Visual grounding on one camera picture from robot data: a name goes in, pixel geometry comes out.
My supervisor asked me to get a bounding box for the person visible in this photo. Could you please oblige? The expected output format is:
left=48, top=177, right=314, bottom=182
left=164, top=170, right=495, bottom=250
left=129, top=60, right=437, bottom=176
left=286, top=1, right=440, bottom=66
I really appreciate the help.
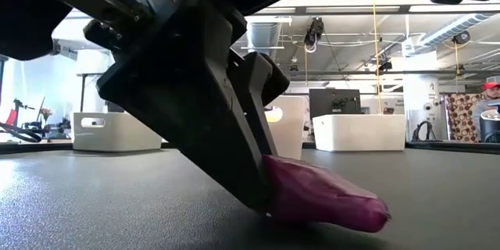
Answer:
left=470, top=76, right=500, bottom=142

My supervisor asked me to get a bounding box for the red object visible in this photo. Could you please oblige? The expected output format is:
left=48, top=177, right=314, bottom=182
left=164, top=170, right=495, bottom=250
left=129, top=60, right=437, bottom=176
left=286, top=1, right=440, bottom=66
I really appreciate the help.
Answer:
left=4, top=108, right=19, bottom=127

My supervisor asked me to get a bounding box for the black round bin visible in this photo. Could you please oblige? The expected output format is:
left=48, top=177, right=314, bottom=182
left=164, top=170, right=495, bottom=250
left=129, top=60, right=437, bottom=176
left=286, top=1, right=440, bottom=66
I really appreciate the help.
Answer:
left=479, top=109, right=500, bottom=144

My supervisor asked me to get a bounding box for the black cable bundle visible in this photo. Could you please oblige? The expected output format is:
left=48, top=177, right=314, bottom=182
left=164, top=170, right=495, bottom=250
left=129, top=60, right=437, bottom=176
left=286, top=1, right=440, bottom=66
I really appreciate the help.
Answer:
left=412, top=120, right=435, bottom=142

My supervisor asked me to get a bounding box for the black horizontal rail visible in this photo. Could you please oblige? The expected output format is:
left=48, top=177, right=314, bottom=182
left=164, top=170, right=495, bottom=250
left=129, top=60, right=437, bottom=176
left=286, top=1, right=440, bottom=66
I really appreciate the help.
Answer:
left=288, top=69, right=500, bottom=77

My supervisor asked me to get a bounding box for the yellow hanging cord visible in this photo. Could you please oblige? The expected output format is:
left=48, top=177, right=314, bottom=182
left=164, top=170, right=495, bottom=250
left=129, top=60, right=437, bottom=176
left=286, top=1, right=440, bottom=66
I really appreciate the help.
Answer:
left=370, top=3, right=383, bottom=115

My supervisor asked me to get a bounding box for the black ceiling spotlight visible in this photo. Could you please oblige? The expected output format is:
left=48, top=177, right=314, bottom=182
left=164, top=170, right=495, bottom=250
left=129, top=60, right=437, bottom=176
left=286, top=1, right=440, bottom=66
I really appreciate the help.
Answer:
left=303, top=17, right=326, bottom=54
left=452, top=30, right=472, bottom=46

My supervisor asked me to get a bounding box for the black metal rack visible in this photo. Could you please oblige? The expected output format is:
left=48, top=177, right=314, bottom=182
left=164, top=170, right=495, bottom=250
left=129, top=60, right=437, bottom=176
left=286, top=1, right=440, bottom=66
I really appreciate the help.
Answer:
left=76, top=70, right=98, bottom=113

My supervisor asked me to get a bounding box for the white plastic basket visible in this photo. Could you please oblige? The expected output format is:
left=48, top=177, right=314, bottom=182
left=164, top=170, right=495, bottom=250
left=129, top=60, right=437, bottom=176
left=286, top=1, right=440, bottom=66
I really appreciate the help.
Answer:
left=312, top=113, right=407, bottom=152
left=264, top=95, right=310, bottom=161

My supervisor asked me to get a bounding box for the small purple eggplant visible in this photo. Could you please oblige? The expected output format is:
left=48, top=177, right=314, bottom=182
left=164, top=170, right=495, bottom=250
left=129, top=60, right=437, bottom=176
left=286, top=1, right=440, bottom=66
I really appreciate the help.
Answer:
left=261, top=153, right=392, bottom=234

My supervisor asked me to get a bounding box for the silver ventilation duct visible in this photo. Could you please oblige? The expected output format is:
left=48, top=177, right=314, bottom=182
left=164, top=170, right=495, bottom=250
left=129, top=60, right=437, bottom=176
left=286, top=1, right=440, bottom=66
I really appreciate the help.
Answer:
left=244, top=21, right=283, bottom=58

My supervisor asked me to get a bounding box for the white ribbed duct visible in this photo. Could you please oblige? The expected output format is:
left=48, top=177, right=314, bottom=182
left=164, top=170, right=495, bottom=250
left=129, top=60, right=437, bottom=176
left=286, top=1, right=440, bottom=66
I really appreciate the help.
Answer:
left=418, top=10, right=500, bottom=48

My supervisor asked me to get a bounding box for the flower vase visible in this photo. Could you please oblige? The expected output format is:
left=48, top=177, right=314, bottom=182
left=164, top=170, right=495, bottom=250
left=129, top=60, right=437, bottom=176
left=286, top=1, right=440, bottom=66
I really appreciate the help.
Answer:
left=38, top=107, right=54, bottom=126

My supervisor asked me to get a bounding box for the black table mat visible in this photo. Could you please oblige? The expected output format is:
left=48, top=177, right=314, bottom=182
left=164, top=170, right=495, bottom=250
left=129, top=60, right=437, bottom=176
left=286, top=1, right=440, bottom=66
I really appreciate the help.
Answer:
left=0, top=142, right=500, bottom=250

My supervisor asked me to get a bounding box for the white round pillar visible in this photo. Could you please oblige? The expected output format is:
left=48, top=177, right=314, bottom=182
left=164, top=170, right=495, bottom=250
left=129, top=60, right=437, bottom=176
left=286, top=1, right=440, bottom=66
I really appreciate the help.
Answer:
left=403, top=52, right=441, bottom=141

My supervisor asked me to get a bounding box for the brown dotted curtain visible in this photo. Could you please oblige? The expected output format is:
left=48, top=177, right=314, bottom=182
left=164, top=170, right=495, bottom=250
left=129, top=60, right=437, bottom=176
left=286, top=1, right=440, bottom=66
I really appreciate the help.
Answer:
left=444, top=92, right=482, bottom=144

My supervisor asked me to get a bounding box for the grey plastic basket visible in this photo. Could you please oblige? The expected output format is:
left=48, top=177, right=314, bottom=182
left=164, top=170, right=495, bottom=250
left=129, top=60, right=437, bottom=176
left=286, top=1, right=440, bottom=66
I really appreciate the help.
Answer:
left=72, top=112, right=163, bottom=153

